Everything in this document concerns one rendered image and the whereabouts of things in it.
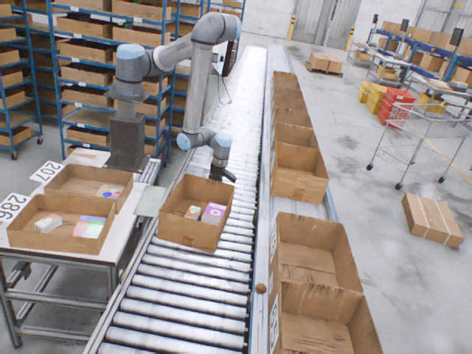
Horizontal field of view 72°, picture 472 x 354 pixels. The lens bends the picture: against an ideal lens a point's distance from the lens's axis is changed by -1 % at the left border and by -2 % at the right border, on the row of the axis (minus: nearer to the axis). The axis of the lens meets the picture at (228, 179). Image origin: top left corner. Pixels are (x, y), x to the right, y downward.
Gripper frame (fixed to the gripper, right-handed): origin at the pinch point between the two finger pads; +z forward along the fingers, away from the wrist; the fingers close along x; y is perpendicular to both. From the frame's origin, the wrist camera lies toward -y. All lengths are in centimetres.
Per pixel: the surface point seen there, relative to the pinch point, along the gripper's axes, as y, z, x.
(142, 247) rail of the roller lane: 29, 7, 47
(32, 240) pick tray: 73, 0, 64
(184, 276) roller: 6, 6, 61
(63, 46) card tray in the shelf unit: 158, -41, -120
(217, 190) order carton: 0.6, -5.6, 4.7
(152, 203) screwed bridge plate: 35.3, 5.1, 13.6
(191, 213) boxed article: 11.5, 0.2, 22.8
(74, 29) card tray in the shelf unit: 147, -57, -119
